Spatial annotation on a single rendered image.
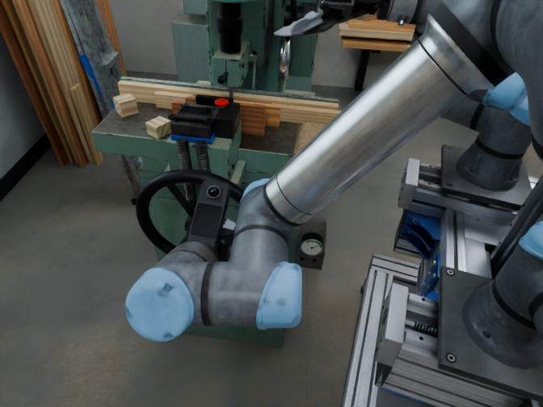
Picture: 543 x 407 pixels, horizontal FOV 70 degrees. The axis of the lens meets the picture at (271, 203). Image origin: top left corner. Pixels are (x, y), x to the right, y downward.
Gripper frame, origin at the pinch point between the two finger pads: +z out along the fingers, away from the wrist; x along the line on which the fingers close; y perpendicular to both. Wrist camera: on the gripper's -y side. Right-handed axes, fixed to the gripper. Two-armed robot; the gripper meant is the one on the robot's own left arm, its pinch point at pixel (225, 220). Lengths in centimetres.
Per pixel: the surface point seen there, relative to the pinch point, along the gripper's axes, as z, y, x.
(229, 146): 10.0, -13.7, -2.5
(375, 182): 165, 6, 58
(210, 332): 64, 62, -14
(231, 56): 22.7, -34.0, -6.4
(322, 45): 261, -88, 17
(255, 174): 23.7, -6.7, 2.1
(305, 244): 26.5, 10.3, 16.9
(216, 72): 23.2, -30.2, -9.9
